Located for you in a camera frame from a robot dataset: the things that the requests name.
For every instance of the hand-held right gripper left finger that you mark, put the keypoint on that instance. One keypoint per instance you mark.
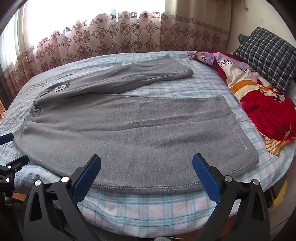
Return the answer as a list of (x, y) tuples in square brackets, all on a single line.
[(86, 177)]

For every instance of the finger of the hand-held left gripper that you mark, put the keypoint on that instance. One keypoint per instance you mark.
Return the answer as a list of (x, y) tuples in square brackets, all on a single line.
[(5, 138), (13, 166)]

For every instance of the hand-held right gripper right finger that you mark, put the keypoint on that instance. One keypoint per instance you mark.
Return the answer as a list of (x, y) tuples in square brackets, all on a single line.
[(205, 176)]

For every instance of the grey pants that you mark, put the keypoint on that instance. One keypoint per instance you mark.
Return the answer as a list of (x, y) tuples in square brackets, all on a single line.
[(129, 139)]

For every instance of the plaid sheeted bed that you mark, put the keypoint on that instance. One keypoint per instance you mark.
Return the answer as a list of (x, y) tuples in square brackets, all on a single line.
[(150, 208)]

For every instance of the yellow object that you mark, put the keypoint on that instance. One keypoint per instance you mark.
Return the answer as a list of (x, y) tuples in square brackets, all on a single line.
[(281, 193)]

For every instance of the red floral blanket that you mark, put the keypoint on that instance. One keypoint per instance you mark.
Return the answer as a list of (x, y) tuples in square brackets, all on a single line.
[(263, 104)]

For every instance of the dark plaid pillow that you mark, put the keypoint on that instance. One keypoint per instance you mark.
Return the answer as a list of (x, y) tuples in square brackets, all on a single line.
[(268, 58)]

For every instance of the patterned pink curtain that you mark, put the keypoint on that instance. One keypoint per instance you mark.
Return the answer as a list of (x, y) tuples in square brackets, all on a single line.
[(111, 34)]

